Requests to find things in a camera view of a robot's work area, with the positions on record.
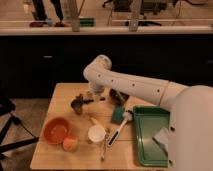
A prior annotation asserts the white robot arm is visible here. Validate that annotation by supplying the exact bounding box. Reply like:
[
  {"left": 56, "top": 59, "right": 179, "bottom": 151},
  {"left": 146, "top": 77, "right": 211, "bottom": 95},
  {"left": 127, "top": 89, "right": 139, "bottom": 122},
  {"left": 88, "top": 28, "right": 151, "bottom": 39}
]
[{"left": 83, "top": 55, "right": 213, "bottom": 171}]

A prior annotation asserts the white cup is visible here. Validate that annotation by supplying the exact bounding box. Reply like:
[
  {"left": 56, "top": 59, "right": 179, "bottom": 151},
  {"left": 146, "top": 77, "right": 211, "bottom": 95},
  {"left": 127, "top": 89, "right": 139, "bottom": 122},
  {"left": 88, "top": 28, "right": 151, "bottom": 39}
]
[{"left": 88, "top": 125, "right": 106, "bottom": 144}]

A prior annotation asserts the grey folded cloth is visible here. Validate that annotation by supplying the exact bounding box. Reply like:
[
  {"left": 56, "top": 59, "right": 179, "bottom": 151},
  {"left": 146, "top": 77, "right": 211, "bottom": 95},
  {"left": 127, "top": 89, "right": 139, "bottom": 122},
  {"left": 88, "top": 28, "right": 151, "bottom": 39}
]
[{"left": 153, "top": 127, "right": 169, "bottom": 153}]

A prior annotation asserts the dark maroon bowl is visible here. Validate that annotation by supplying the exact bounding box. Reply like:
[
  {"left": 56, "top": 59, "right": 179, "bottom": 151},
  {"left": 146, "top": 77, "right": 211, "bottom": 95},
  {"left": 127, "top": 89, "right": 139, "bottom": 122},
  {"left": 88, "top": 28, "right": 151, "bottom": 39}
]
[{"left": 109, "top": 89, "right": 129, "bottom": 105}]

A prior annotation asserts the yellow banana piece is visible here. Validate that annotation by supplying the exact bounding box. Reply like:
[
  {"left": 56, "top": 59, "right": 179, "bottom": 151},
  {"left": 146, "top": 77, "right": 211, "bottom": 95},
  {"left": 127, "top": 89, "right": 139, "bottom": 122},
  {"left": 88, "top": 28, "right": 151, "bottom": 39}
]
[{"left": 90, "top": 117, "right": 102, "bottom": 126}]

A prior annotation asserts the metal fork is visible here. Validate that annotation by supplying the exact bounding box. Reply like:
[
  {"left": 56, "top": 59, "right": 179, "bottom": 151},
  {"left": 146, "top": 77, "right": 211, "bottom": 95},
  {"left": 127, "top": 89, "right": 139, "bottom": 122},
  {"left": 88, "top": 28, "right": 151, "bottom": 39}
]
[{"left": 101, "top": 128, "right": 110, "bottom": 162}]

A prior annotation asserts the green cucumber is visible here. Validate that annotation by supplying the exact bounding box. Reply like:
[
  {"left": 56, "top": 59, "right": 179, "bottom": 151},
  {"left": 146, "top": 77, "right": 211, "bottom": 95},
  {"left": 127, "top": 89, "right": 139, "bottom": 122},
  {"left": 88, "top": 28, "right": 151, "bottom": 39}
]
[{"left": 116, "top": 91, "right": 124, "bottom": 103}]

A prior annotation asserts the peach apple fruit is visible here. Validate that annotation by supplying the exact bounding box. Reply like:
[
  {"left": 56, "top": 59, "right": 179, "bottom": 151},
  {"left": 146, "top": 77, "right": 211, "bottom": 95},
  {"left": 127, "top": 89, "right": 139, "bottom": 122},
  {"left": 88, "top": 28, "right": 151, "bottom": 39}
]
[{"left": 63, "top": 136, "right": 78, "bottom": 152}]

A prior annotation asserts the teal green sponge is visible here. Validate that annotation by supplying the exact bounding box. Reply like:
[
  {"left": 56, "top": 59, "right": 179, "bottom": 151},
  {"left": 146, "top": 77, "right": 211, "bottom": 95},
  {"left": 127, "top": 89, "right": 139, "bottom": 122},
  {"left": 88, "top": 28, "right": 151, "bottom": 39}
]
[{"left": 111, "top": 106, "right": 125, "bottom": 124}]

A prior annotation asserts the orange red bowl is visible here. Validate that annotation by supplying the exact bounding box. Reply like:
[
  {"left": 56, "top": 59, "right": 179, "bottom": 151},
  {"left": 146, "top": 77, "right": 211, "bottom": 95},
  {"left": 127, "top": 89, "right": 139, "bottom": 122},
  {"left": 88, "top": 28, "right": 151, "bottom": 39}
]
[{"left": 43, "top": 117, "right": 70, "bottom": 144}]

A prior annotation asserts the green tray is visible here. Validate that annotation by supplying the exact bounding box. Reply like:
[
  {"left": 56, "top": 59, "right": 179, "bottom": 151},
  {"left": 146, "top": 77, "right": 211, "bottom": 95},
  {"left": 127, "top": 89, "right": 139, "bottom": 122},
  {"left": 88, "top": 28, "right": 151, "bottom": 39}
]
[{"left": 133, "top": 106, "right": 170, "bottom": 167}]

